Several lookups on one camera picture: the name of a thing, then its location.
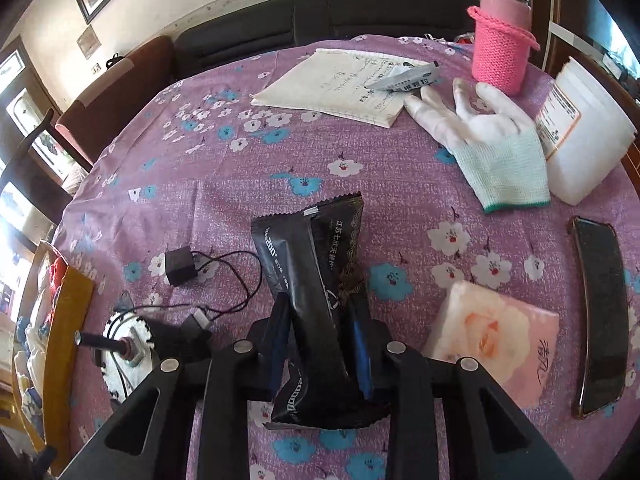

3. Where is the yellow cardboard box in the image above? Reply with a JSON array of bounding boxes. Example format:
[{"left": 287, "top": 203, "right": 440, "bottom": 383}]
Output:
[{"left": 10, "top": 240, "right": 96, "bottom": 466}]

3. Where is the stack of white papers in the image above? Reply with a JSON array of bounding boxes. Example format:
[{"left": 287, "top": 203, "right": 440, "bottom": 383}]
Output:
[{"left": 250, "top": 49, "right": 416, "bottom": 128}]

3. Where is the grey sachet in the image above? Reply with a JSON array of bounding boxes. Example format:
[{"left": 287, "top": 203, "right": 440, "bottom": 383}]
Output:
[{"left": 367, "top": 61, "right": 443, "bottom": 93}]

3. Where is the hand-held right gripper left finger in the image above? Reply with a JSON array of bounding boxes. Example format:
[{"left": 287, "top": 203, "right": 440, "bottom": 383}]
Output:
[{"left": 60, "top": 292, "right": 293, "bottom": 480}]

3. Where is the white work glove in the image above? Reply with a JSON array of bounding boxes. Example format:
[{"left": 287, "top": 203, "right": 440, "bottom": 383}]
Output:
[{"left": 404, "top": 77, "right": 552, "bottom": 212}]

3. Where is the black sofa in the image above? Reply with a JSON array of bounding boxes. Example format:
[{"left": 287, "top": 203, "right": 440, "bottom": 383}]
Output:
[{"left": 172, "top": 0, "right": 483, "bottom": 78}]

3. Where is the wooden glass cabinet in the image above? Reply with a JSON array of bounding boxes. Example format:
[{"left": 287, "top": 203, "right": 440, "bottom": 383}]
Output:
[{"left": 525, "top": 0, "right": 640, "bottom": 86}]

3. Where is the brown cushioned chair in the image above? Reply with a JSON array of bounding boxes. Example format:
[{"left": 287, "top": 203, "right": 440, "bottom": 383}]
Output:
[{"left": 54, "top": 35, "right": 176, "bottom": 168}]

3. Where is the red plastic bag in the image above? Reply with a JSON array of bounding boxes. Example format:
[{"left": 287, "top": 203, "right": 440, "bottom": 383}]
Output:
[{"left": 47, "top": 257, "right": 68, "bottom": 291}]

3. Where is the wall plaque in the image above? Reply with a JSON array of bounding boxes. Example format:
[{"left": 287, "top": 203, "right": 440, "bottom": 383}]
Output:
[{"left": 77, "top": 25, "right": 103, "bottom": 59}]

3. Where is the purple floral tablecloth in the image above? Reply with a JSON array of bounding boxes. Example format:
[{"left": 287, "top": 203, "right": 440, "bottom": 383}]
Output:
[{"left": 50, "top": 35, "right": 640, "bottom": 480}]

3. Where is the bottle with pink knitted sleeve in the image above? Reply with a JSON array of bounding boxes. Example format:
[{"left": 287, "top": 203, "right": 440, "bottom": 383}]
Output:
[{"left": 467, "top": 0, "right": 542, "bottom": 96}]

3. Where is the white plastic jar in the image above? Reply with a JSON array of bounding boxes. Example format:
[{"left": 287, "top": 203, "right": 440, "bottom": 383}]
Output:
[{"left": 535, "top": 57, "right": 638, "bottom": 206}]

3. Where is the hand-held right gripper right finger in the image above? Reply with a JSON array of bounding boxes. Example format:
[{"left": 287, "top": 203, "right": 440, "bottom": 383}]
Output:
[{"left": 347, "top": 292, "right": 576, "bottom": 480}]

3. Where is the rose print tissue pack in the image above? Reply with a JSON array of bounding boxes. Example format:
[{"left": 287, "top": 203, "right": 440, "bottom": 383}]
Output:
[{"left": 422, "top": 280, "right": 560, "bottom": 408}]

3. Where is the black electric motor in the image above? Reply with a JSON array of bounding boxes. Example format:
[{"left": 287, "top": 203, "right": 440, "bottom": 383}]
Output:
[{"left": 74, "top": 307, "right": 213, "bottom": 406}]

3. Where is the black smartphone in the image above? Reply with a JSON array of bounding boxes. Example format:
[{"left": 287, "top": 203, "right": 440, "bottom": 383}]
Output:
[{"left": 567, "top": 216, "right": 630, "bottom": 418}]

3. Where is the black snack packet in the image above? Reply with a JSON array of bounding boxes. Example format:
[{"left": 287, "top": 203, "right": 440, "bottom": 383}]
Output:
[{"left": 250, "top": 192, "right": 393, "bottom": 431}]

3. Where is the black charger with cable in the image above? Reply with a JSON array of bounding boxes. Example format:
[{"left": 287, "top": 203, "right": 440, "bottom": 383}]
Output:
[{"left": 164, "top": 247, "right": 263, "bottom": 333}]

